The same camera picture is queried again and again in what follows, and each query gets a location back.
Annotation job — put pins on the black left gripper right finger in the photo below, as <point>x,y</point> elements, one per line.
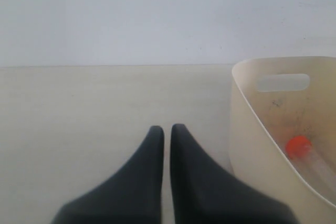
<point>204,192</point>

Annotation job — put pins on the large cream plastic bin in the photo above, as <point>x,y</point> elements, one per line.
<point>274,100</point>

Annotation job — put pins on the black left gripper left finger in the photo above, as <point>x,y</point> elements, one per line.
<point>131,195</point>

